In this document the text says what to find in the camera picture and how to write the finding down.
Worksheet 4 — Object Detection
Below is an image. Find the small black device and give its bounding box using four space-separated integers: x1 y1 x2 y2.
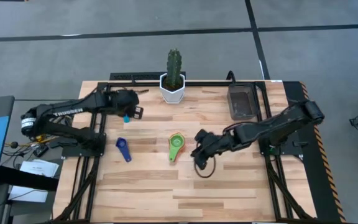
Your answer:
32 144 49 158

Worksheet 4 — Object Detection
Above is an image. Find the grey plastic basket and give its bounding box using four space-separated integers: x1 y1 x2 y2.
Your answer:
227 83 257 121

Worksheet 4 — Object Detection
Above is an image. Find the yellow cable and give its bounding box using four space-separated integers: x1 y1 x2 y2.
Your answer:
26 133 55 147

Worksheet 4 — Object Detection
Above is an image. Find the black board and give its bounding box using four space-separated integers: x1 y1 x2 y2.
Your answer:
0 166 58 191

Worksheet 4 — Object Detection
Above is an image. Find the green measuring cup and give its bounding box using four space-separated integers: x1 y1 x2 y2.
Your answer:
168 133 185 162

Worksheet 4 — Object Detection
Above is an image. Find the white paper sheet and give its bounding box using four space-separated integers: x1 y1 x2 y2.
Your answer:
19 159 60 178
8 185 49 203

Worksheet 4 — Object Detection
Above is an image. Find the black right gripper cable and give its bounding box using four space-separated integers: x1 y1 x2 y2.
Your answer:
194 155 216 179

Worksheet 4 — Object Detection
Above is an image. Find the white plant pot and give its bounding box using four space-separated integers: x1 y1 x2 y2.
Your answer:
159 72 186 105

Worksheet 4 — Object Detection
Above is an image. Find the black table frame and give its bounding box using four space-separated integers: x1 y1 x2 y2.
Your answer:
53 81 316 223

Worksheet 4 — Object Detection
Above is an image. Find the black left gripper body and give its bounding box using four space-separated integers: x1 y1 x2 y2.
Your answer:
109 89 140 118

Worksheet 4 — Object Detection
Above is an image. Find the purple-blue measuring cup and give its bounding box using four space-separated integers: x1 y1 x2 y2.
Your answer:
115 137 132 163

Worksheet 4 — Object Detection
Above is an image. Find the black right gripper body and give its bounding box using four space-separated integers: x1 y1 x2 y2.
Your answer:
203 130 241 155

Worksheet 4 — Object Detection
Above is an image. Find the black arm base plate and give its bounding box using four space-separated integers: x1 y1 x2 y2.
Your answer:
258 130 304 156
61 132 107 158

